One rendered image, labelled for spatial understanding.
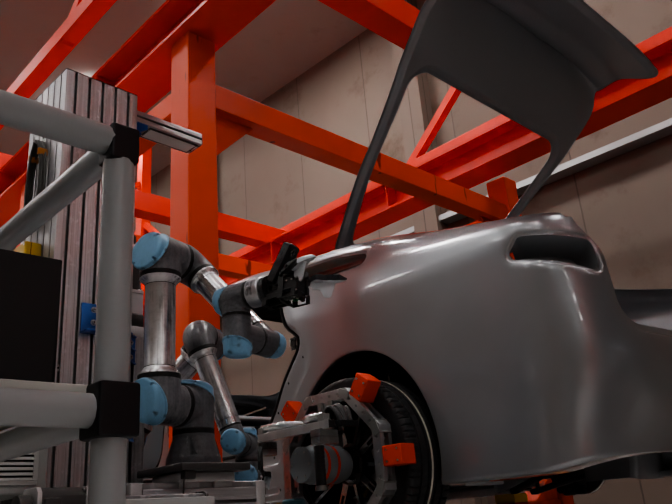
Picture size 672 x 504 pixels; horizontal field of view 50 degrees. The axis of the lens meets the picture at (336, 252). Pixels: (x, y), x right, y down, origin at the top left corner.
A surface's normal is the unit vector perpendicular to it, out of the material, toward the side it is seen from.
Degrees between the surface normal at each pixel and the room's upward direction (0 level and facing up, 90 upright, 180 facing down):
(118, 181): 90
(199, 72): 90
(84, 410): 105
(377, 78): 90
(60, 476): 90
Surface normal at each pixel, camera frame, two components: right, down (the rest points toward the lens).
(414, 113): -0.71, -0.20
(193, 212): 0.68, -0.31
